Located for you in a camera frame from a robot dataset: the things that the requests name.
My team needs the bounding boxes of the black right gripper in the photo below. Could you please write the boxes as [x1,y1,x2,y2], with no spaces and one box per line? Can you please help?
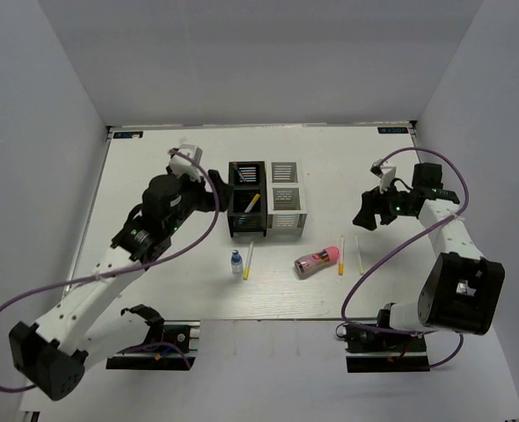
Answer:
[354,178,416,231]

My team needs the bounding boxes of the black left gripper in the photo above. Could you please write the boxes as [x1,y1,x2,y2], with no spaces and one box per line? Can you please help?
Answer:
[164,164,233,235]

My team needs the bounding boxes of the pale yellow capped white marker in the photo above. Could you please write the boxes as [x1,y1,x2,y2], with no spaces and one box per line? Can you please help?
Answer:
[354,235,365,275]

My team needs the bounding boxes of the small blue capped bottle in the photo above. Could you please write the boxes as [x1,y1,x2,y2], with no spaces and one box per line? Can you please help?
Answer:
[230,250,244,277]

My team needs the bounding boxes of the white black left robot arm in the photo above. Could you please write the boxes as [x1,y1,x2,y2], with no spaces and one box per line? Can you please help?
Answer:
[9,168,234,401]

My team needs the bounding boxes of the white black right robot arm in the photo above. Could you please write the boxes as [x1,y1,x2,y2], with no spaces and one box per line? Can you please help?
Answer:
[353,163,505,351]

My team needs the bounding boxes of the black slotted pen holder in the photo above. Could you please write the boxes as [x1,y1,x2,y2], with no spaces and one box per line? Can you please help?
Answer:
[227,161,267,237]

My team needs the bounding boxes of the white slotted pen holder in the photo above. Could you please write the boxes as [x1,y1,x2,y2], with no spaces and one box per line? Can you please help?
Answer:
[267,161,308,237]

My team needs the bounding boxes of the orange capped white marker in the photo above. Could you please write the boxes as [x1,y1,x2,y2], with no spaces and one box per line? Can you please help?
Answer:
[338,235,345,276]

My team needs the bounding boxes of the blue corner label sticker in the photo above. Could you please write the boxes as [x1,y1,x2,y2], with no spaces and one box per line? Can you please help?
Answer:
[377,127,410,135]

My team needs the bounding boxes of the pink capped glue bottle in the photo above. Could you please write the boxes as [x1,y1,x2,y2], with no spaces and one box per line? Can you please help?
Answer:
[294,246,340,279]

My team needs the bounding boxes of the left blue corner label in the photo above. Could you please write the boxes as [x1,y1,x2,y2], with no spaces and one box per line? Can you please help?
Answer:
[113,131,143,139]

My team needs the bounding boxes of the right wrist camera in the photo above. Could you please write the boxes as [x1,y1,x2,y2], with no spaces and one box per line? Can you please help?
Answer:
[369,162,397,192]

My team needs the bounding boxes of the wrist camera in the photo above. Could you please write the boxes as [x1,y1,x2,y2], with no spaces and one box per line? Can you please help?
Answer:
[369,162,397,192]
[168,143,202,181]

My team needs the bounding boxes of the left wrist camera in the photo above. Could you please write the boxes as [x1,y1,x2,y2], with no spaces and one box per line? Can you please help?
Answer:
[168,143,202,181]

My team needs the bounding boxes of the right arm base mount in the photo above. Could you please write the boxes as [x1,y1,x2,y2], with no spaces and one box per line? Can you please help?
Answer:
[335,304,430,374]

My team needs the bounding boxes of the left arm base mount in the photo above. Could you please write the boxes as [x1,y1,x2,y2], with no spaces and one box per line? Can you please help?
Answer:
[106,321,201,372]

